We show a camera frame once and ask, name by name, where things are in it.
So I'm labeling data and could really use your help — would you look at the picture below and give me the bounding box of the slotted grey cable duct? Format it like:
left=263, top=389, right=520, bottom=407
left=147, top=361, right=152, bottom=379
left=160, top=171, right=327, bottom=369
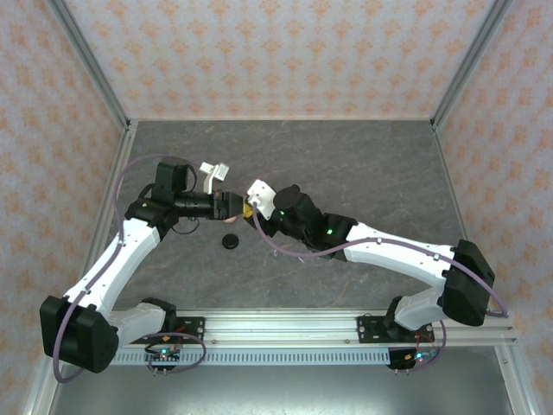
left=112, top=348, right=392, bottom=367

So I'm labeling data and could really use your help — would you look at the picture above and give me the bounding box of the grey sheet metal panel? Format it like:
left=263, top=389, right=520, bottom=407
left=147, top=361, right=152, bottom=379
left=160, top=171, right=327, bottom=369
left=45, top=365, right=518, bottom=415

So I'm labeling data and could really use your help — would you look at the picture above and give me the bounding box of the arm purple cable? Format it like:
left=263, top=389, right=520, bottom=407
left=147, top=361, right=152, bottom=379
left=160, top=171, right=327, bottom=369
left=54, top=154, right=207, bottom=384
left=251, top=201, right=510, bottom=373

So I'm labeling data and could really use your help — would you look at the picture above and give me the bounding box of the aluminium floor rail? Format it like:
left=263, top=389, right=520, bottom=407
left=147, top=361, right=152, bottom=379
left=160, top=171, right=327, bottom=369
left=430, top=120, right=494, bottom=311
left=67, top=119, right=140, bottom=313

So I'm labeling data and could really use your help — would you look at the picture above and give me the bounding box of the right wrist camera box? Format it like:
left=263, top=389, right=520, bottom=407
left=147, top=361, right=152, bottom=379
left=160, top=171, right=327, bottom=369
left=245, top=179, right=277, bottom=220

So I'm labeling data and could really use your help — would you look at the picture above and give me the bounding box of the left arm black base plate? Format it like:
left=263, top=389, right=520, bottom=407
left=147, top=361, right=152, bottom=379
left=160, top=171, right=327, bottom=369
left=127, top=316, right=207, bottom=345

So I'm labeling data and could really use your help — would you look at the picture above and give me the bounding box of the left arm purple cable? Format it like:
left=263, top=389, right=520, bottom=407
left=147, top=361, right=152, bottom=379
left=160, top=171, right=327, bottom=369
left=54, top=154, right=207, bottom=384

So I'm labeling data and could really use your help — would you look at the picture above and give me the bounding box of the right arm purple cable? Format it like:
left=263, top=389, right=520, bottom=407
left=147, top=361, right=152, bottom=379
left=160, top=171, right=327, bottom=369
left=251, top=201, right=510, bottom=373

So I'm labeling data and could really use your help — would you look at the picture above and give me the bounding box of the aluminium frame beam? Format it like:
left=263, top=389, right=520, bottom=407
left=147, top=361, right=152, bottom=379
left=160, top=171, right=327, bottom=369
left=20, top=369, right=57, bottom=415
left=494, top=345, right=539, bottom=415

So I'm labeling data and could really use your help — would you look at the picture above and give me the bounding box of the aluminium frame post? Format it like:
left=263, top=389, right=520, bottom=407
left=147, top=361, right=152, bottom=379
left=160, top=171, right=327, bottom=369
left=430, top=0, right=516, bottom=131
left=46, top=0, right=133, bottom=131

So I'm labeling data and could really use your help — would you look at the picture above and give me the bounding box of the aluminium mounting rail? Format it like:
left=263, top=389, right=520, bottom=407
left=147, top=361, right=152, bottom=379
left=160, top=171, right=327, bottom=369
left=112, top=307, right=518, bottom=348

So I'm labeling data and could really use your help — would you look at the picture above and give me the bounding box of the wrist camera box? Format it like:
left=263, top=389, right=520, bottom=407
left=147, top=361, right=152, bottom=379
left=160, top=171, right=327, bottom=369
left=245, top=179, right=277, bottom=220
left=200, top=162, right=231, bottom=195

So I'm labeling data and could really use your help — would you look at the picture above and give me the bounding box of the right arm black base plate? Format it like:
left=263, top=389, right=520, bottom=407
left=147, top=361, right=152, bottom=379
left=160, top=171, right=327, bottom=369
left=356, top=315, right=435, bottom=345

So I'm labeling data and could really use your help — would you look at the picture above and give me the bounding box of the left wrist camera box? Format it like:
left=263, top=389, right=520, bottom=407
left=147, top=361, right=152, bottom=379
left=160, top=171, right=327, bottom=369
left=200, top=162, right=231, bottom=195

